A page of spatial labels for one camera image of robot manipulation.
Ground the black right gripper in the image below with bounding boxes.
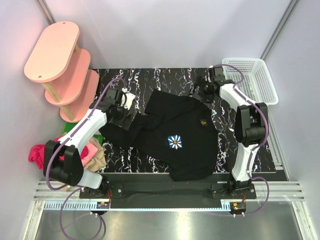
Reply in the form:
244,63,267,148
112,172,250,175
186,75,215,104

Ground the black t shirt flower print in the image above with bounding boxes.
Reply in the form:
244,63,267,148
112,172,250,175
99,89,219,181

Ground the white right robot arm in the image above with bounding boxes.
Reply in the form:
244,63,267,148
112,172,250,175
189,75,269,199

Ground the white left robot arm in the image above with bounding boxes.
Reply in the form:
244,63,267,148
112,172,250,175
43,106,141,198

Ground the light pink t shirt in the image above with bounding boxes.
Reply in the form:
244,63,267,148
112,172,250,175
80,142,98,166

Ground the beige t shirt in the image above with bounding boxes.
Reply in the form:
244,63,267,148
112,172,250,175
84,137,106,172

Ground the green plastic folder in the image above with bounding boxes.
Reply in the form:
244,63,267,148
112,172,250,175
60,122,104,145

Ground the white plastic basket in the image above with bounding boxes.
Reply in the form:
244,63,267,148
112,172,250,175
222,57,279,106

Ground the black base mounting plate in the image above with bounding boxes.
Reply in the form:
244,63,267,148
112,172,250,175
79,172,258,209

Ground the pink three-tier shelf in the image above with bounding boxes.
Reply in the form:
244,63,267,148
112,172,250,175
24,21,99,123

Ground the magenta red t shirt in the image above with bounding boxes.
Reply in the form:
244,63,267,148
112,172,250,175
28,144,90,170

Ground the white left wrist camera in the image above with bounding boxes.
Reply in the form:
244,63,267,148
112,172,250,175
120,87,136,110

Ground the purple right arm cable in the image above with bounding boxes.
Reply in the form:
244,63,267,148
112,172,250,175
208,64,271,217

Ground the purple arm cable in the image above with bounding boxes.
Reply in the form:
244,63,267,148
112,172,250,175
208,64,271,217
46,77,130,238

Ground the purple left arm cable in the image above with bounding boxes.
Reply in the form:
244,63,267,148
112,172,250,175
46,77,130,238

